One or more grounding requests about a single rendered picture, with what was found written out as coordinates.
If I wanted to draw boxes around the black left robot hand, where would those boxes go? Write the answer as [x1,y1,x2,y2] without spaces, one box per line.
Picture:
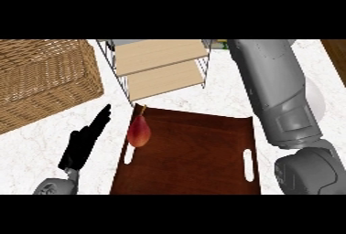
[56,103,113,172]

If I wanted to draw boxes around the dark brown wooden tray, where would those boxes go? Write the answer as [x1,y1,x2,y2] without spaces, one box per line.
[109,102,261,196]

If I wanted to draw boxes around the red pear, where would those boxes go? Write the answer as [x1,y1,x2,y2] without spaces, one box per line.
[125,104,152,148]

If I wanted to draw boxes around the brown wicker basket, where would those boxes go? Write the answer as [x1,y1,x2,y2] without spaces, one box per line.
[0,39,105,135]

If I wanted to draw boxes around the green yellow object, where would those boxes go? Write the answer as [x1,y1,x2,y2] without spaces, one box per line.
[211,39,229,50]

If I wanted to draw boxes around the white round plate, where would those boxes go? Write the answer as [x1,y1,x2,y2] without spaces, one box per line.
[304,78,326,122]

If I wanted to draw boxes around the brown wooden panel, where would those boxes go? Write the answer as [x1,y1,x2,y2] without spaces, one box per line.
[320,39,346,87]

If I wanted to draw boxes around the wire tiered shelf wooden boards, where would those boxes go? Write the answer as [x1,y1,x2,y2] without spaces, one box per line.
[94,39,212,107]

